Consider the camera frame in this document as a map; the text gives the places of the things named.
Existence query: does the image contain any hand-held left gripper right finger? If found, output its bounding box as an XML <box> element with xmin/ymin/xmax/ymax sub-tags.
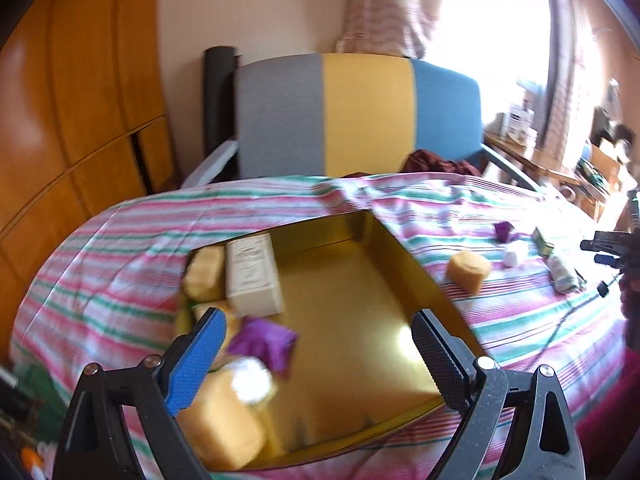
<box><xmin>410</xmin><ymin>308</ymin><xmax>586</xmax><ymax>480</ymax></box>

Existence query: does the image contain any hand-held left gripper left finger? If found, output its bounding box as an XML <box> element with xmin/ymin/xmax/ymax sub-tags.
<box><xmin>57</xmin><ymin>306</ymin><xmax>228</xmax><ymax>480</ymax></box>

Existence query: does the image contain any grain bar with green wrapper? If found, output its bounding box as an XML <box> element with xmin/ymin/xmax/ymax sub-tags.
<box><xmin>531</xmin><ymin>226</ymin><xmax>587</xmax><ymax>295</ymax></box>

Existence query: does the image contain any purple packet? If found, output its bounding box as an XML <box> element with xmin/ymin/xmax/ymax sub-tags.
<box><xmin>227</xmin><ymin>317</ymin><xmax>301</xmax><ymax>378</ymax></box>

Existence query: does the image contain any gold square tin box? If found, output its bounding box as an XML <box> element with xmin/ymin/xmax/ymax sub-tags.
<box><xmin>175</xmin><ymin>210</ymin><xmax>486</xmax><ymax>471</ymax></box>

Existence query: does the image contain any cream printed carton box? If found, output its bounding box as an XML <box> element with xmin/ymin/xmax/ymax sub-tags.
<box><xmin>225</xmin><ymin>232</ymin><xmax>286</xmax><ymax>317</ymax></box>

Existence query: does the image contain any person's right hand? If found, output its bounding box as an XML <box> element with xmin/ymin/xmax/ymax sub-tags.
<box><xmin>619</xmin><ymin>270</ymin><xmax>640</xmax><ymax>348</ymax></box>

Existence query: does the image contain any cardboard box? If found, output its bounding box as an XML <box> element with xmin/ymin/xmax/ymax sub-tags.
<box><xmin>587</xmin><ymin>142</ymin><xmax>626</xmax><ymax>186</ymax></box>

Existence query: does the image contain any wooden side desk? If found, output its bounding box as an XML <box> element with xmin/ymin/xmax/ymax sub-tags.
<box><xmin>482</xmin><ymin>130</ymin><xmax>621</xmax><ymax>221</ymax></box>

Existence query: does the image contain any striped tablecloth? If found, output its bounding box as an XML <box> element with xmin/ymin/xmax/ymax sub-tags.
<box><xmin>10</xmin><ymin>172</ymin><xmax>636</xmax><ymax>480</ymax></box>

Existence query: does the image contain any white printed box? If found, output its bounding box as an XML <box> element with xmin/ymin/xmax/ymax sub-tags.
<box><xmin>507</xmin><ymin>102</ymin><xmax>538</xmax><ymax>143</ymax></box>

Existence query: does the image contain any green bag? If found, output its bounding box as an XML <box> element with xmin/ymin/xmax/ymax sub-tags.
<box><xmin>12</xmin><ymin>360</ymin><xmax>71</xmax><ymax>411</ymax></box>

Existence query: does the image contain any pink striped curtain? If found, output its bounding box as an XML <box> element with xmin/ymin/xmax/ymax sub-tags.
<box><xmin>335</xmin><ymin>0</ymin><xmax>446</xmax><ymax>58</ymax></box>
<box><xmin>537</xmin><ymin>0</ymin><xmax>601</xmax><ymax>161</ymax></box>

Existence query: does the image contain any maroon cloth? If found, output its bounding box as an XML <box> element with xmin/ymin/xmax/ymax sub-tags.
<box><xmin>402</xmin><ymin>149</ymin><xmax>483</xmax><ymax>177</ymax></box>

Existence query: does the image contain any window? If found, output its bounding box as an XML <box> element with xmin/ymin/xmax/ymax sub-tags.
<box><xmin>435</xmin><ymin>0</ymin><xmax>551</xmax><ymax>91</ymax></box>

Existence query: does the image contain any grey yellow blue chair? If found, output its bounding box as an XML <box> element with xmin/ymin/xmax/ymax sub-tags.
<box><xmin>180</xmin><ymin>52</ymin><xmax>541</xmax><ymax>191</ymax></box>

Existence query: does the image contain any black rolled mat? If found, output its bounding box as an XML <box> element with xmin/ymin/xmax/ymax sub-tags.
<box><xmin>204</xmin><ymin>46</ymin><xmax>237</xmax><ymax>161</ymax></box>

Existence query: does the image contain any wooden wardrobe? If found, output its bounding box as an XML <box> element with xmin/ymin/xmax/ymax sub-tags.
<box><xmin>0</xmin><ymin>0</ymin><xmax>178</xmax><ymax>281</ymax></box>

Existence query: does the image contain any black cable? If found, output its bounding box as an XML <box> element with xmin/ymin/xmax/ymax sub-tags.
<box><xmin>537</xmin><ymin>280</ymin><xmax>611</xmax><ymax>356</ymax></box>

